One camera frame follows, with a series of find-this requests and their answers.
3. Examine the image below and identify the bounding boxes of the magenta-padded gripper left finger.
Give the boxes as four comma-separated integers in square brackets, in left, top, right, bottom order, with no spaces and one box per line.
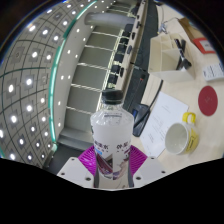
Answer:
[56,144,100,189]

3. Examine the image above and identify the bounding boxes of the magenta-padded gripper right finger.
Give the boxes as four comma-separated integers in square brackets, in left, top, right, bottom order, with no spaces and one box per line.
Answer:
[126,144,167,190]

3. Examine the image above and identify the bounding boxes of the clear black-capped drink bottle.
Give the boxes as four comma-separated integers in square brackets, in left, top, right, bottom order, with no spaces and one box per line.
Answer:
[89,89,135,181]

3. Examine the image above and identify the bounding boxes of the black desk phone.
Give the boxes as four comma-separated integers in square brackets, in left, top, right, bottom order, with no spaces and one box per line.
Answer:
[132,103,151,138]

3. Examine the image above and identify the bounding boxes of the white mug with yellow print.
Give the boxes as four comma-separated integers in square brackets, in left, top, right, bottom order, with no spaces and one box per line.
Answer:
[164,112,200,156]

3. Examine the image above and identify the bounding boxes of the white printed paper sheet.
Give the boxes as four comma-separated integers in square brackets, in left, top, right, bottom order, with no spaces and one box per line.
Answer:
[139,91,190,158]

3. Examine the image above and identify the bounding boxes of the flat round red coaster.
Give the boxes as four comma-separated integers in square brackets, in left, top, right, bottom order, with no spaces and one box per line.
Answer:
[197,85,219,117]

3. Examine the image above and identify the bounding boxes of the group of ceiling lights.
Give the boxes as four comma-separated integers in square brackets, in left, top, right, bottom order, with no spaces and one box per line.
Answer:
[0,0,88,161]

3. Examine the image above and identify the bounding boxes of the beige divided organizer box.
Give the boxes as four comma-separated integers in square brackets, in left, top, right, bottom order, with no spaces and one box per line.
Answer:
[148,32,196,84]

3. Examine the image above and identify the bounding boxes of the row of black office chairs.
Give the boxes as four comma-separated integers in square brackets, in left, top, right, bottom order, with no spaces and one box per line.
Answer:
[106,4,143,87]

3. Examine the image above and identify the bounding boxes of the curved wooden conference desk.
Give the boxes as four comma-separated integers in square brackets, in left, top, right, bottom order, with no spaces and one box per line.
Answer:
[121,0,161,104]

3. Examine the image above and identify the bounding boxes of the black stapler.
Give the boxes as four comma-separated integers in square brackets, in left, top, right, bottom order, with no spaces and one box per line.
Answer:
[173,38,193,71]

